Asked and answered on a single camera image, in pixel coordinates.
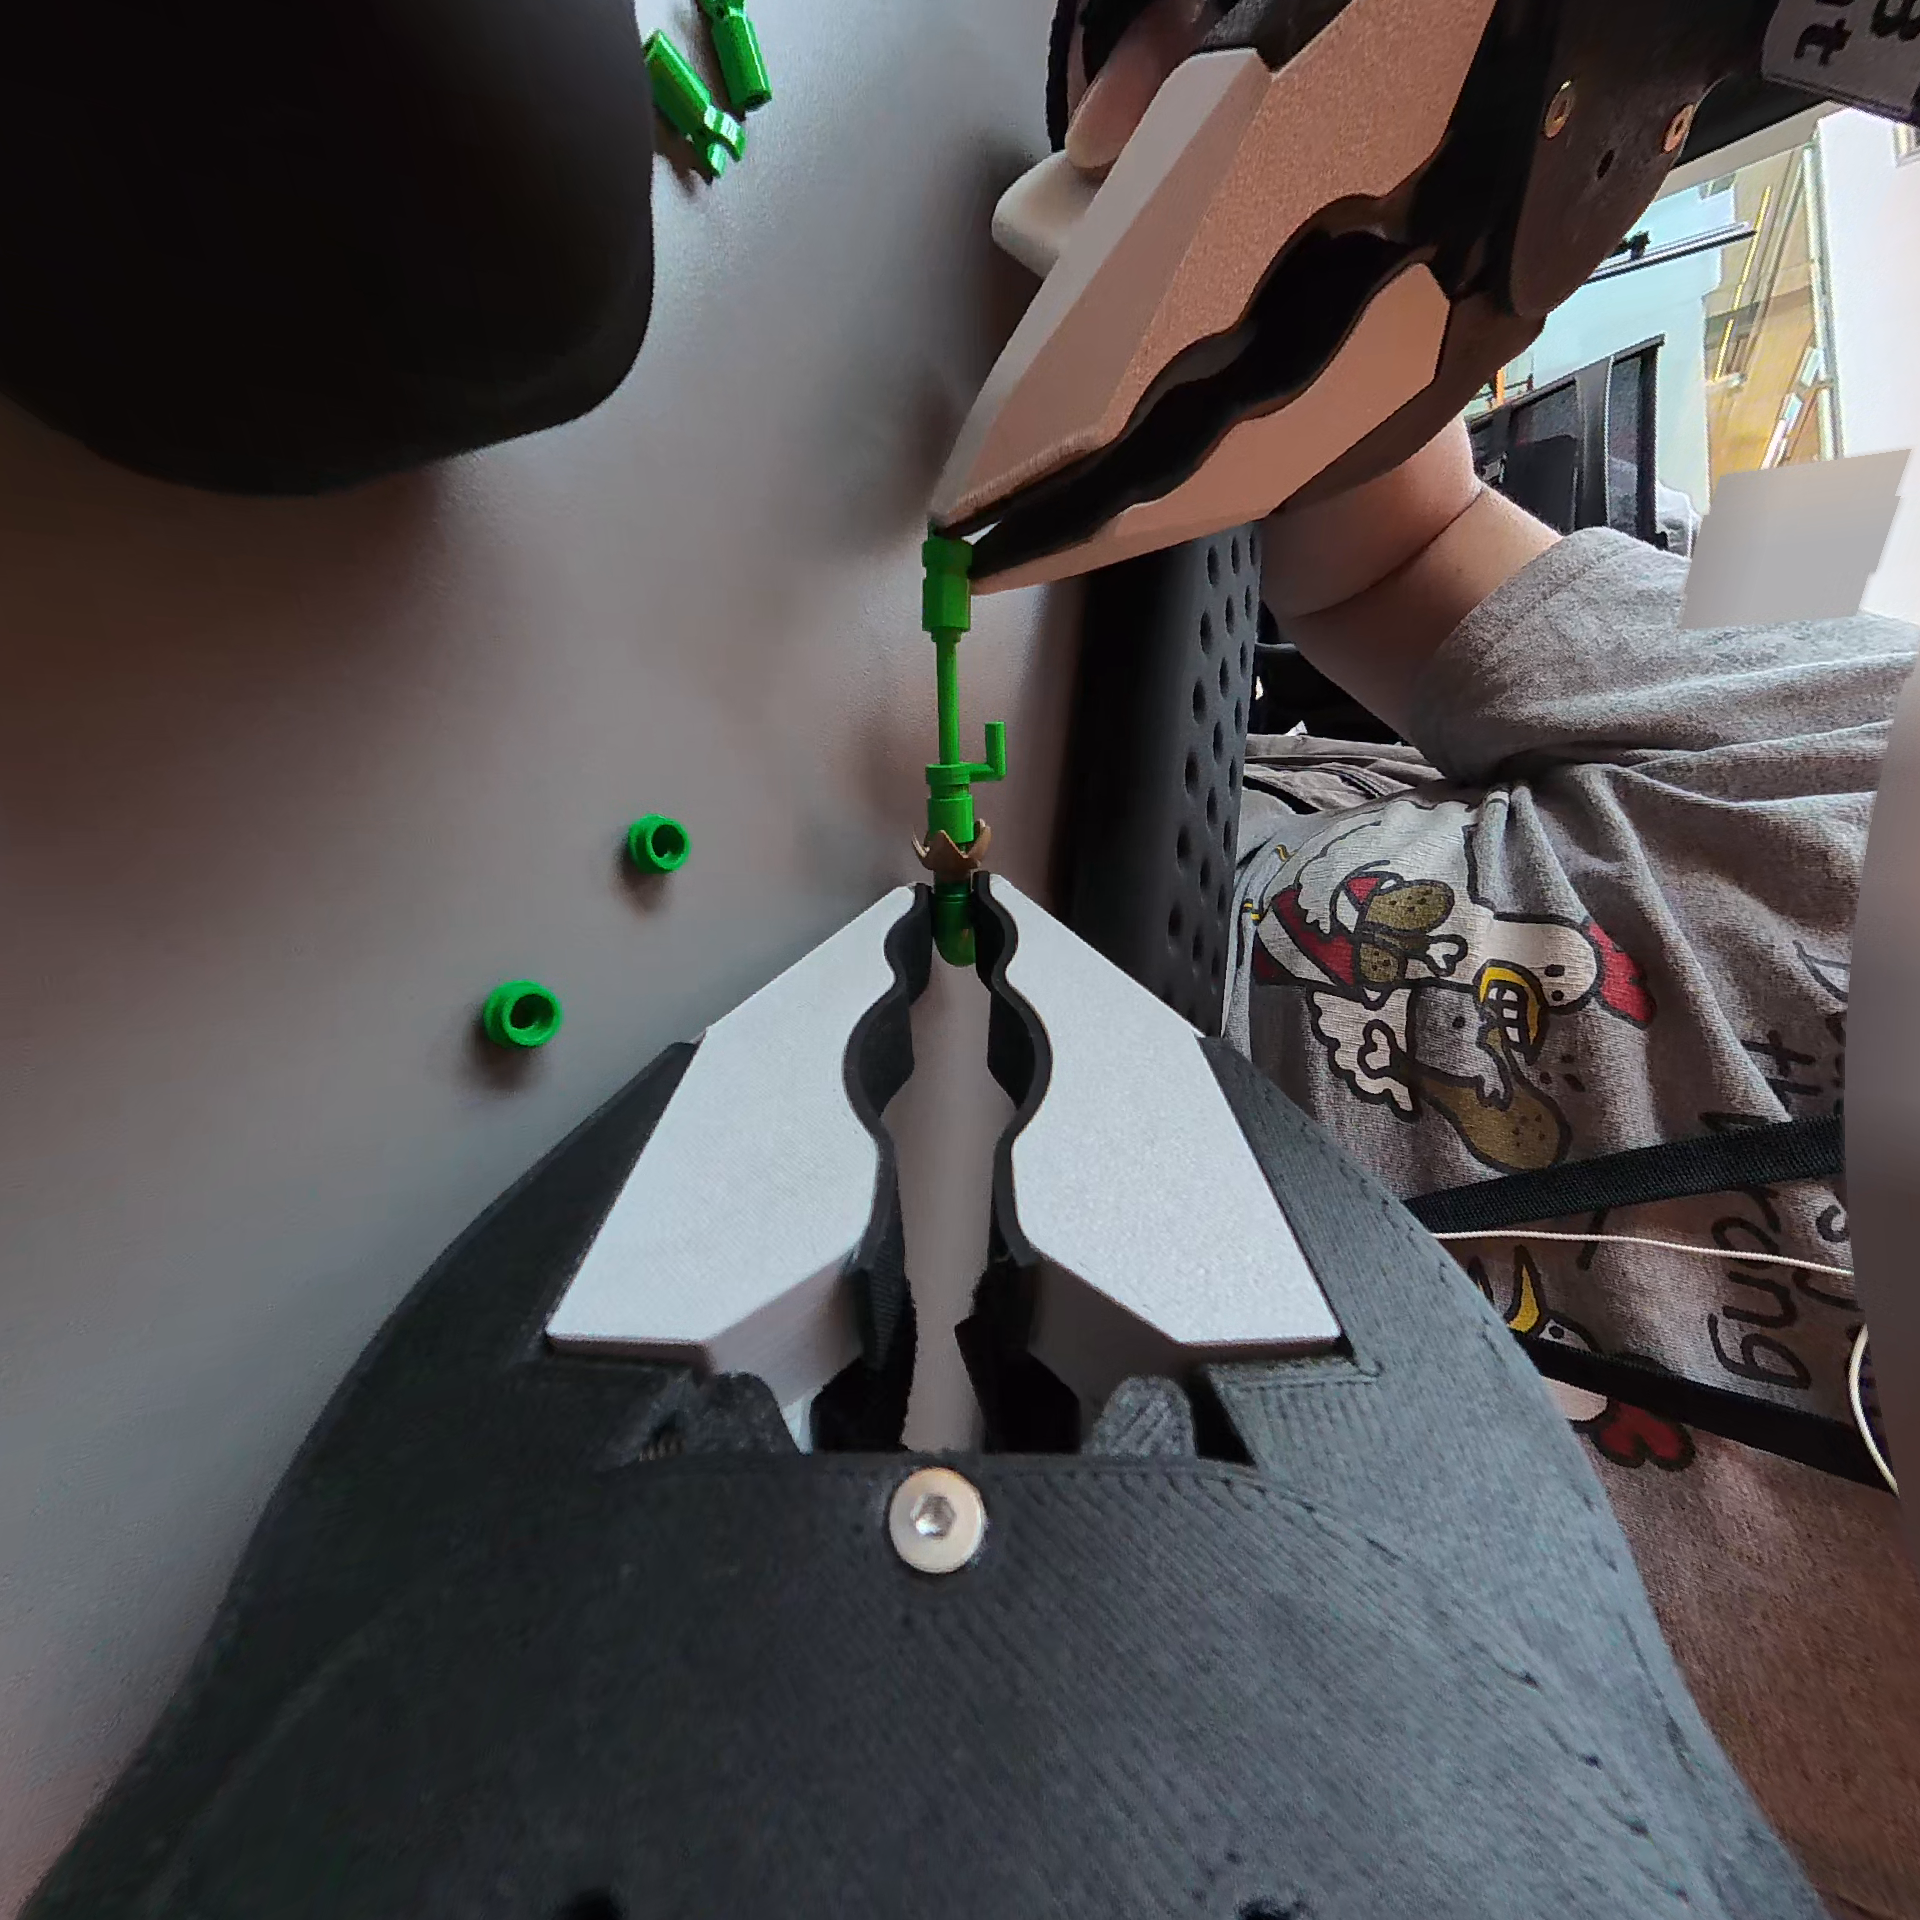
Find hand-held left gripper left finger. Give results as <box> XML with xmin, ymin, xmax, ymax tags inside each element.
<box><xmin>546</xmin><ymin>884</ymin><xmax>921</xmax><ymax>1453</ymax></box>

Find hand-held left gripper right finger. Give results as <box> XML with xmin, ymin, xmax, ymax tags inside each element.
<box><xmin>959</xmin><ymin>873</ymin><xmax>1343</xmax><ymax>1453</ymax></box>

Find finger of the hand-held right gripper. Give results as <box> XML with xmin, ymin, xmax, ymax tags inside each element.
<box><xmin>930</xmin><ymin>0</ymin><xmax>1504</xmax><ymax>523</ymax></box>
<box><xmin>967</xmin><ymin>269</ymin><xmax>1510</xmax><ymax>593</ymax></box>

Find green lego stem assembly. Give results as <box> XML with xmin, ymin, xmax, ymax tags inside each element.
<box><xmin>913</xmin><ymin>631</ymin><xmax>1010</xmax><ymax>962</ymax></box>

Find person's right forearm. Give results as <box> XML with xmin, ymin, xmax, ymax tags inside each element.
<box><xmin>1265</xmin><ymin>411</ymin><xmax>1567</xmax><ymax>740</ymax></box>

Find green lego clip piece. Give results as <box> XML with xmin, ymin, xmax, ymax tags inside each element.
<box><xmin>643</xmin><ymin>31</ymin><xmax>748</xmax><ymax>178</ymax></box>
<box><xmin>696</xmin><ymin>0</ymin><xmax>775</xmax><ymax>109</ymax></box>

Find person's right hand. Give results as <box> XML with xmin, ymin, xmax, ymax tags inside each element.
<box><xmin>1067</xmin><ymin>12</ymin><xmax>1202</xmax><ymax>161</ymax></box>

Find black mesh chair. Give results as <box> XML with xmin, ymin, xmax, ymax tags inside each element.
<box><xmin>1468</xmin><ymin>337</ymin><xmax>1713</xmax><ymax>549</ymax></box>

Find perforated dark metal panel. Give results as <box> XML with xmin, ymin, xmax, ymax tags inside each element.
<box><xmin>1079</xmin><ymin>516</ymin><xmax>1265</xmax><ymax>1039</ymax></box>

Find person in grey t-shirt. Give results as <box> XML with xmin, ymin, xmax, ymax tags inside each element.
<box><xmin>1224</xmin><ymin>527</ymin><xmax>1920</xmax><ymax>1503</ymax></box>

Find person's beige shorts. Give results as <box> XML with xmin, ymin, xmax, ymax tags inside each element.
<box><xmin>1576</xmin><ymin>1440</ymin><xmax>1920</xmax><ymax>1920</ymax></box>

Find black rounded object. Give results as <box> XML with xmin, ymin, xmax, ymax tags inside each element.
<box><xmin>0</xmin><ymin>0</ymin><xmax>657</xmax><ymax>496</ymax></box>

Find black strap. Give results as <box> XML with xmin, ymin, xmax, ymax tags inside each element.
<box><xmin>1409</xmin><ymin>1119</ymin><xmax>1850</xmax><ymax>1235</ymax></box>
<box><xmin>1528</xmin><ymin>1332</ymin><xmax>1896</xmax><ymax>1490</ymax></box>

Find thin white cable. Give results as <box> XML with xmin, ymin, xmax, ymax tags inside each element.
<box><xmin>1425</xmin><ymin>1223</ymin><xmax>1896</xmax><ymax>1480</ymax></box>

